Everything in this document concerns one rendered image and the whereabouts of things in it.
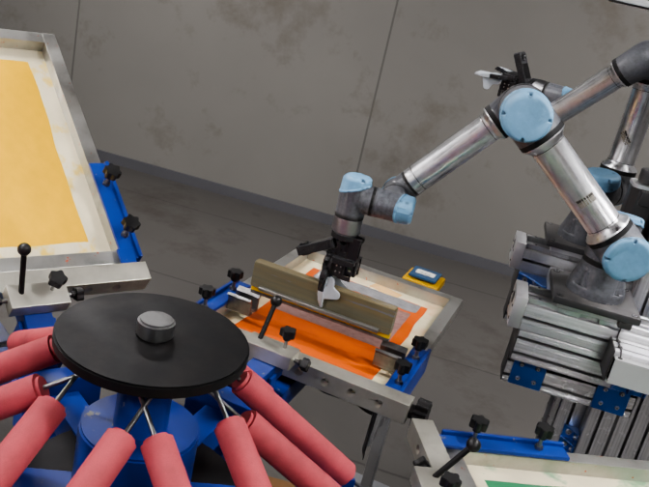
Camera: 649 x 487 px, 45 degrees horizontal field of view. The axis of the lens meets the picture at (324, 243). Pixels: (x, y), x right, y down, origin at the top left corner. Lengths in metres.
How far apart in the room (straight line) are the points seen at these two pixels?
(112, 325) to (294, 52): 4.81
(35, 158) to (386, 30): 4.01
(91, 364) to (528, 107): 1.14
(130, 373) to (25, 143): 1.10
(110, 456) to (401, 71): 4.92
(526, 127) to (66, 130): 1.20
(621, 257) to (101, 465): 1.30
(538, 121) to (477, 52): 3.92
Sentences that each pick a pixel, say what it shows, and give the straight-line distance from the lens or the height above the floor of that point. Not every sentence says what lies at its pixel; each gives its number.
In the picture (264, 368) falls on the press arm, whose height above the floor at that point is 1.04.
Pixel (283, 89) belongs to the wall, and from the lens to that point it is 6.05.
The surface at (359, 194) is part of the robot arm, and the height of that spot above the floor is 1.41.
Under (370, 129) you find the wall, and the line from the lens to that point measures 5.94.
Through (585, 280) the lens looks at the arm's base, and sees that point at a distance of 2.17.
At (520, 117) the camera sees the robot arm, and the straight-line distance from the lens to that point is 1.88.
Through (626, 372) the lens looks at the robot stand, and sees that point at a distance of 2.13.
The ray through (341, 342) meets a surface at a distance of 2.22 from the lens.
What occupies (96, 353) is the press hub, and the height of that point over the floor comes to 1.32.
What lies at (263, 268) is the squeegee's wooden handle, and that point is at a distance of 2.14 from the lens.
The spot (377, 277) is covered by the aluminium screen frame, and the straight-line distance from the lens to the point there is 2.66.
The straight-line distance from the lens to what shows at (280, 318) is 2.27.
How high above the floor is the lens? 1.94
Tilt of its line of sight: 20 degrees down
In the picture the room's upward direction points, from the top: 13 degrees clockwise
